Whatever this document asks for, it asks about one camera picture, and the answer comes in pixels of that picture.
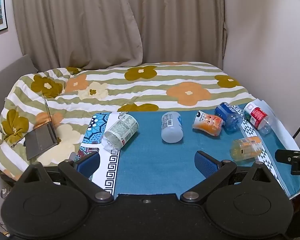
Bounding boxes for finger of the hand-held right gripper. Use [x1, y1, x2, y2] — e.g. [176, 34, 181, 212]
[275, 149, 300, 165]

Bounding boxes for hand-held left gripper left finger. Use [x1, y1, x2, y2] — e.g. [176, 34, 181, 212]
[20, 151, 115, 202]

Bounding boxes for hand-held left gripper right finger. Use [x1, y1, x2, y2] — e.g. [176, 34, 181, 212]
[180, 150, 274, 202]

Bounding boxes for clear cup with orange label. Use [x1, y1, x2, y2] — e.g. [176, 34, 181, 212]
[230, 136, 263, 162]

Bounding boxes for orange printed cup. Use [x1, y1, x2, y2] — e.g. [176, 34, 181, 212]
[192, 110, 224, 136]

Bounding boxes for frosted white plastic cup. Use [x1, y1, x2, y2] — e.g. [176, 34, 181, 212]
[161, 111, 184, 144]

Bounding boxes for clear bottle white label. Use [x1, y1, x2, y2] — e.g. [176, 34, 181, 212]
[104, 114, 139, 153]

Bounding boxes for red label plastic bottle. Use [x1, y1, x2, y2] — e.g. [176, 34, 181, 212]
[242, 101, 273, 136]

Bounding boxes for blue patterned table cloth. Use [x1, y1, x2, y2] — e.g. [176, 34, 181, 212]
[74, 102, 300, 198]

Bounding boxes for blue label plastic bottle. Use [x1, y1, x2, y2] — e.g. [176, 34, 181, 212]
[214, 102, 244, 133]

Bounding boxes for grey laptop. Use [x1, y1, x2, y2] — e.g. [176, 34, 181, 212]
[23, 93, 60, 161]

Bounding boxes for floral striped blanket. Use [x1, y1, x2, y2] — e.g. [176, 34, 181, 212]
[0, 61, 257, 183]

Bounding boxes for beige curtain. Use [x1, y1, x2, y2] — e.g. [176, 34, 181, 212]
[11, 0, 143, 71]
[122, 0, 227, 67]

